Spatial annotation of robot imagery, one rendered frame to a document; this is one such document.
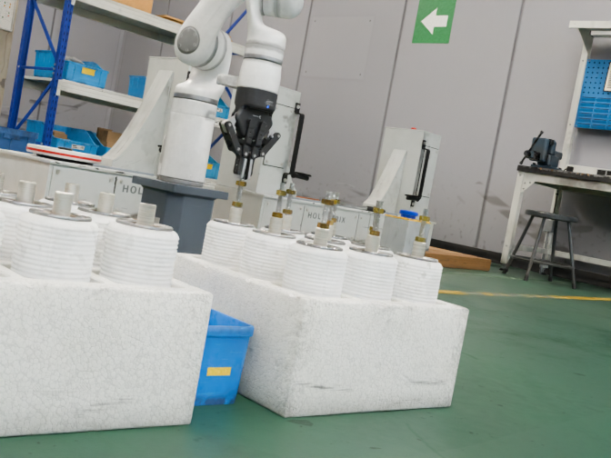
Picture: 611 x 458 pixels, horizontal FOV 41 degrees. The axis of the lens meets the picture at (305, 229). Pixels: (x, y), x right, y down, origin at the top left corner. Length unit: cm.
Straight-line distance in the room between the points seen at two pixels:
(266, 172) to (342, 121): 401
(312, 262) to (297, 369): 16
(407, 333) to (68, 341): 59
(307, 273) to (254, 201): 271
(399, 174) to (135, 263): 399
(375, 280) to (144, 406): 45
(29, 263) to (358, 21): 722
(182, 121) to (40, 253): 71
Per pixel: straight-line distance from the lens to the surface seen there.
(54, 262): 100
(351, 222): 441
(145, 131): 362
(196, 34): 165
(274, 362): 124
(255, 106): 144
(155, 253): 106
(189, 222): 164
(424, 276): 141
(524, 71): 697
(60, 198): 103
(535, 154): 575
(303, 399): 123
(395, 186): 496
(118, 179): 336
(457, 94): 723
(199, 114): 165
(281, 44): 146
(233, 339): 121
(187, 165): 165
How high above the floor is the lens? 34
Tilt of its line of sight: 3 degrees down
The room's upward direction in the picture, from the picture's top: 10 degrees clockwise
